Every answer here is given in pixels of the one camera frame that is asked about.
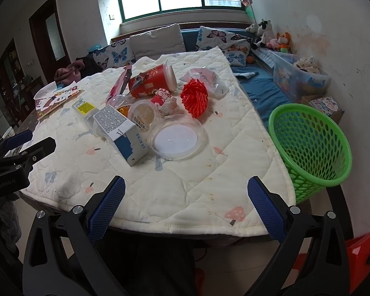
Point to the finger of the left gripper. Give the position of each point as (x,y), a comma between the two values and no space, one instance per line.
(37,151)
(18,139)

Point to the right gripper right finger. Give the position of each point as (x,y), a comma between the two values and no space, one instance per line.
(311,258)

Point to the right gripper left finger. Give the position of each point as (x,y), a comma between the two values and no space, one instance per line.
(60,258)

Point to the blue white milk carton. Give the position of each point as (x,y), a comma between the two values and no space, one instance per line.
(122,133)

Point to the clear plastic cup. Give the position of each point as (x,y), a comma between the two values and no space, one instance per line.
(120,100)

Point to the clear cup with foil lid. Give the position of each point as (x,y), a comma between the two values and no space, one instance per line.
(145,115)

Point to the red white wrapper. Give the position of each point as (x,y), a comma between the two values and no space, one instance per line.
(165,102)

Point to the clear plastic round lid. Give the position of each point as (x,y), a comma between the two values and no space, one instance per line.
(177,137)

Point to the red paper noodle cup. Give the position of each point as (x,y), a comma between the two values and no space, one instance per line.
(147,83)

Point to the red spiky plastic ball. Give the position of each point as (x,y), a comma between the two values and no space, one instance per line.
(194,96)

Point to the pink clear plastic bag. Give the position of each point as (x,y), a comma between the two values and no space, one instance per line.
(215,87)

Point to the pink snack packet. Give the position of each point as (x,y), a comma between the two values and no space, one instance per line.
(121,84)

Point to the red plastic stool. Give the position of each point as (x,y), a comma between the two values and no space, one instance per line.
(358,252)

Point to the children picture book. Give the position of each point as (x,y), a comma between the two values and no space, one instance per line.
(49,98)

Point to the pink cloth bundle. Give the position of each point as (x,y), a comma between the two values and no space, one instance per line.
(70,74)

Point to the dark wooden door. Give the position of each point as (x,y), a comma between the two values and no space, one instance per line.
(48,40)

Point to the green plastic waste basket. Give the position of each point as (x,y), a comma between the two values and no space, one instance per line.
(313,148)

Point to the left butterfly pillow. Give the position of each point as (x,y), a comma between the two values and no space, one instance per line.
(115,55)

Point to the butterfly pillow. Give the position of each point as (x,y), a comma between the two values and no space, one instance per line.
(115,55)
(235,47)

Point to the white quilted table cover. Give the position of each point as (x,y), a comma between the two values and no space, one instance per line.
(192,181)

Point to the grey square cushion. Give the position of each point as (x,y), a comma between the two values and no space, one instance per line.
(157,42)

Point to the cardboard box with books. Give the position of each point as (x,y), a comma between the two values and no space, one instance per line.
(325,104)

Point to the blue sofa mattress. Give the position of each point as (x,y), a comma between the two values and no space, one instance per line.
(264,94)

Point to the clear plastic storage bin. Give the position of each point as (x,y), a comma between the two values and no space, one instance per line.
(298,76)

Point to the right butterfly pillow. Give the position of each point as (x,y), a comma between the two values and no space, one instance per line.
(235,47)

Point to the orange fox plush toy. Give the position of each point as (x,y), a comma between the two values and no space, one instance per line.
(284,41)

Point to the pink plush toy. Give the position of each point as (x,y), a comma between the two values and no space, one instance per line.
(274,45)

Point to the cow plush toy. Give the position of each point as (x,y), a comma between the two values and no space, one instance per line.
(264,34)

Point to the green pinwheel toy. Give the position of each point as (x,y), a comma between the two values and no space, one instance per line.
(249,9)

